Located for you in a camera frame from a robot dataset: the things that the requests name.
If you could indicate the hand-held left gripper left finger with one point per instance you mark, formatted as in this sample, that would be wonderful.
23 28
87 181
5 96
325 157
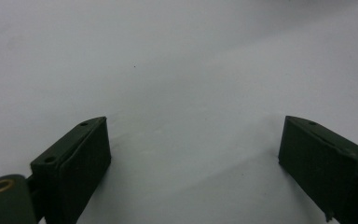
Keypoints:
74 168

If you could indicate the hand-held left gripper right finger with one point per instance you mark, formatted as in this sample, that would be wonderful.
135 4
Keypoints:
326 168

